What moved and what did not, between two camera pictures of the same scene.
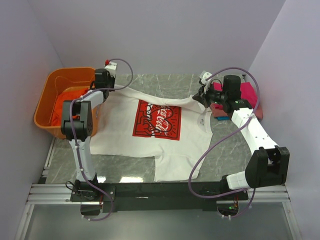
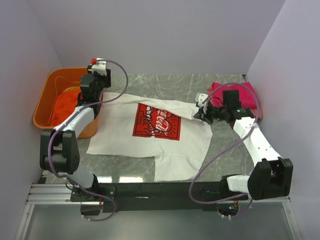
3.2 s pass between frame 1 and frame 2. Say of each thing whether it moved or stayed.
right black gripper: moved
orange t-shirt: stayed
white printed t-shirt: stayed
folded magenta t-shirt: stayed
